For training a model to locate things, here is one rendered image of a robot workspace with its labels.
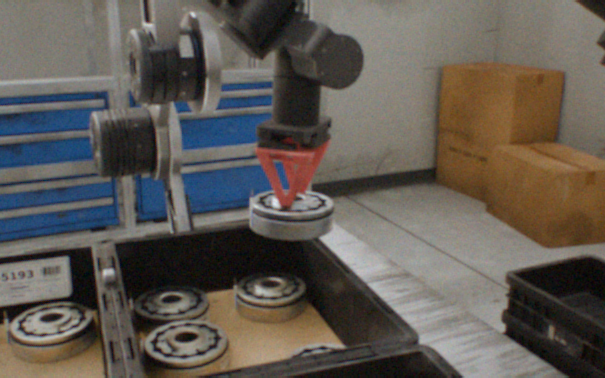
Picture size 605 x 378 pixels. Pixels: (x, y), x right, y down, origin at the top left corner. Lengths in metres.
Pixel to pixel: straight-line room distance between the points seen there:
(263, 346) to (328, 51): 0.40
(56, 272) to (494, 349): 0.71
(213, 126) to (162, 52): 1.62
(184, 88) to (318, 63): 0.64
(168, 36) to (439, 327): 0.73
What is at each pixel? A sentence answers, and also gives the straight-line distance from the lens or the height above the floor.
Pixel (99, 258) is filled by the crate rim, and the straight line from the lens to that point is 0.93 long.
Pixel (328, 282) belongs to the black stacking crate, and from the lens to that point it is 0.91.
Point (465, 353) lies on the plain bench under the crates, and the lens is 1.15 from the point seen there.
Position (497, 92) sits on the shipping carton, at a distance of 4.05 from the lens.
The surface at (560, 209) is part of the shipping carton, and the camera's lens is 3.55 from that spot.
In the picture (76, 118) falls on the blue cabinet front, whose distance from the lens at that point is 2.74.
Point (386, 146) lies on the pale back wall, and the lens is 4.32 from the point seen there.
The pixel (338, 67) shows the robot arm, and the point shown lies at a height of 1.20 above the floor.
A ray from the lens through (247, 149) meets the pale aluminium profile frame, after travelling 2.90.
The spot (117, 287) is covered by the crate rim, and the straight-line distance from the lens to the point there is 0.84.
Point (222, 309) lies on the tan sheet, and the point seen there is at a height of 0.83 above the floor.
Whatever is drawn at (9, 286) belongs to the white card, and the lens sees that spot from 1.00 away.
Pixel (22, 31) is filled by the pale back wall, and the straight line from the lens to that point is 3.54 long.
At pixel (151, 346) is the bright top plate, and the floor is 0.86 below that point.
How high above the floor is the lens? 1.28
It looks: 17 degrees down
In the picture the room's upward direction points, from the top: straight up
